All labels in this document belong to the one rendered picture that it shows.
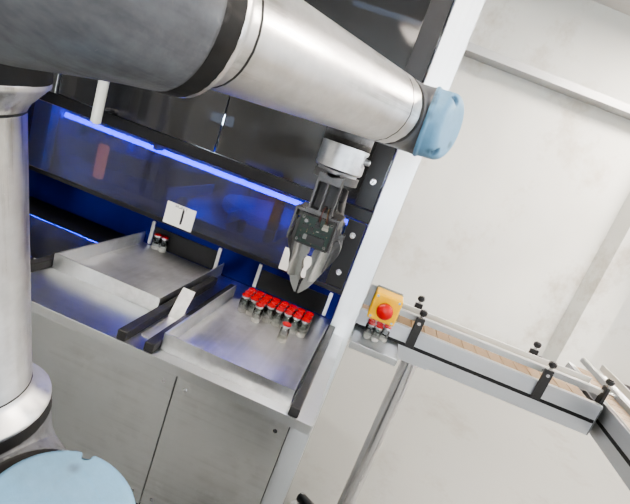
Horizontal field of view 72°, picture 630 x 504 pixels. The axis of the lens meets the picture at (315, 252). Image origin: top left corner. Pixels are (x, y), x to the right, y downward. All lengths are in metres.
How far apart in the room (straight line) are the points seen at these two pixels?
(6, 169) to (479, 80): 3.95
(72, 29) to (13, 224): 0.18
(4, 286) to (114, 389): 1.12
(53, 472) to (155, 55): 0.33
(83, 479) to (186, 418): 0.98
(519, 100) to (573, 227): 1.26
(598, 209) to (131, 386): 4.14
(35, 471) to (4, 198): 0.21
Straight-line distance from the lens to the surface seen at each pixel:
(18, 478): 0.43
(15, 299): 0.40
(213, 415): 1.36
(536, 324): 4.76
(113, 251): 1.25
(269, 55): 0.28
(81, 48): 0.23
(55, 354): 1.57
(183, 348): 0.84
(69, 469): 0.44
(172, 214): 1.21
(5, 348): 0.42
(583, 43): 4.52
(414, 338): 1.24
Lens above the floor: 1.33
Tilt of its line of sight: 14 degrees down
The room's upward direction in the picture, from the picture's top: 20 degrees clockwise
